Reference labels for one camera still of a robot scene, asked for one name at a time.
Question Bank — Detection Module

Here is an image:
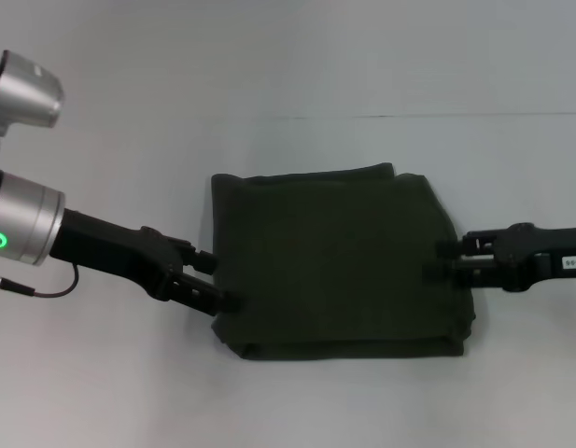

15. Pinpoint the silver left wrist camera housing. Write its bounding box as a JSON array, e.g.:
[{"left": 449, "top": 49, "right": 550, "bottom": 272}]
[{"left": 0, "top": 49, "right": 65, "bottom": 162}]

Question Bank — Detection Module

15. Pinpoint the left arm cable with plug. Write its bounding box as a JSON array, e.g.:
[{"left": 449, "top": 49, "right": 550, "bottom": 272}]
[{"left": 0, "top": 263, "right": 79, "bottom": 299}]

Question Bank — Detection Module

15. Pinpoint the dark green FREE t-shirt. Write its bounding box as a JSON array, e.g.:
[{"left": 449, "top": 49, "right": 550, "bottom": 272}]
[{"left": 209, "top": 161, "right": 478, "bottom": 361}]

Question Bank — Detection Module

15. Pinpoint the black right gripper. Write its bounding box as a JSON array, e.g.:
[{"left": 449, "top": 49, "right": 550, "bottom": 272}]
[{"left": 422, "top": 222, "right": 576, "bottom": 294}]

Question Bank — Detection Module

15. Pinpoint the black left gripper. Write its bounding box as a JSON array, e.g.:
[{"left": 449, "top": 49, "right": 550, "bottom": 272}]
[{"left": 49, "top": 209, "right": 245, "bottom": 315}]

